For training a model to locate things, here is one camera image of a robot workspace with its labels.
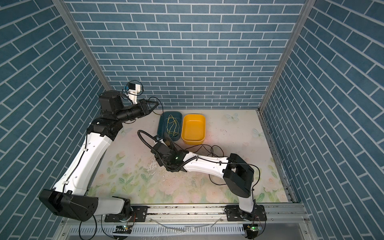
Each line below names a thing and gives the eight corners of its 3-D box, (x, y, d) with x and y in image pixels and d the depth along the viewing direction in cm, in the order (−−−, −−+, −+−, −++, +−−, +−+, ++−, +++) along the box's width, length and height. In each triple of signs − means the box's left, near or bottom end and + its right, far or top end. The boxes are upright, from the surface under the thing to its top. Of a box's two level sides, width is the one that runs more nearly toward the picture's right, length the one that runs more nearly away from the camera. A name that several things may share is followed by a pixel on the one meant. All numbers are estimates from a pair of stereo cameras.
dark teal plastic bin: (155, 141, 104) (153, 135, 99) (160, 117, 119) (159, 110, 113) (181, 141, 104) (180, 135, 99) (183, 117, 119) (183, 111, 114)
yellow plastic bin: (180, 145, 101) (179, 140, 97) (182, 118, 117) (182, 113, 113) (206, 145, 102) (206, 140, 97) (205, 118, 118) (205, 113, 113)
